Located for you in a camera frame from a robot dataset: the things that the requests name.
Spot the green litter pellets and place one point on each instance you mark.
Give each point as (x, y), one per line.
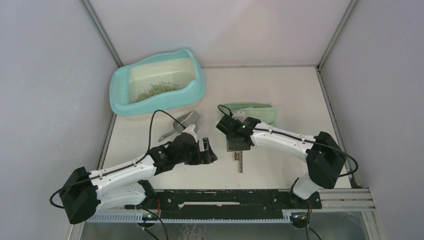
(156, 89)

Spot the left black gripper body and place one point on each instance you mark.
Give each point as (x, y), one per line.
(192, 157)

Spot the teal plastic litter box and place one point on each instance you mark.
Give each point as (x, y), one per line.
(179, 67)

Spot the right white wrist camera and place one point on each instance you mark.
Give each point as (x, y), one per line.
(239, 116)

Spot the torn brown bag strip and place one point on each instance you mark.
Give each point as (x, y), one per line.
(238, 157)

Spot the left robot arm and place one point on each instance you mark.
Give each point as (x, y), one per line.
(86, 192)

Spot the green cat litter bag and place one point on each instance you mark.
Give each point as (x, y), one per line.
(261, 111)

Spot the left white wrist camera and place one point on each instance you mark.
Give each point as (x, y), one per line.
(191, 130)

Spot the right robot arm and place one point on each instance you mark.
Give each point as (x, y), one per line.
(321, 153)

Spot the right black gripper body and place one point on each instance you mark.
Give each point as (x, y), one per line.
(231, 145)

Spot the black mounting base bar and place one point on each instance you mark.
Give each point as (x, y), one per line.
(230, 204)

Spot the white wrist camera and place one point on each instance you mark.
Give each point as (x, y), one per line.
(239, 116)
(191, 130)

